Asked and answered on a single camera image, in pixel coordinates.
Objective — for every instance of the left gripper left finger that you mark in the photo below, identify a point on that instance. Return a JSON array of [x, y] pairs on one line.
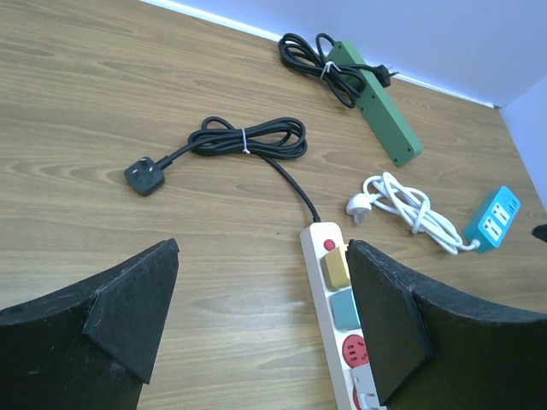
[[92, 344]]

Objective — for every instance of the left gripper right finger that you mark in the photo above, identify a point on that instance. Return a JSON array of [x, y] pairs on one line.
[[432, 346]]

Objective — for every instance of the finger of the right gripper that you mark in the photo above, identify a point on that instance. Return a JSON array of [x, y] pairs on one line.
[[540, 232]]

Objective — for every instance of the teal power strip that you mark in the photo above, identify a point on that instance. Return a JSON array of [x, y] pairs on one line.
[[491, 221]]

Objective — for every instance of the white square plug adapter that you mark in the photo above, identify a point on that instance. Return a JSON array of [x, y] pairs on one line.
[[364, 394]]

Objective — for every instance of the beige power strip red sockets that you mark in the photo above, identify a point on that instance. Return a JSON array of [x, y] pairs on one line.
[[344, 349]]

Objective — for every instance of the teal cube plug adapter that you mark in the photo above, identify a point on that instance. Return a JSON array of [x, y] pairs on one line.
[[344, 311]]

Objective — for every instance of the yellow cube plug adapter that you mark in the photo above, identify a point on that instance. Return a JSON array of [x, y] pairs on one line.
[[335, 268]]

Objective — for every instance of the green power strip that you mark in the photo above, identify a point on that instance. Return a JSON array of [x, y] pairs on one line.
[[387, 121]]

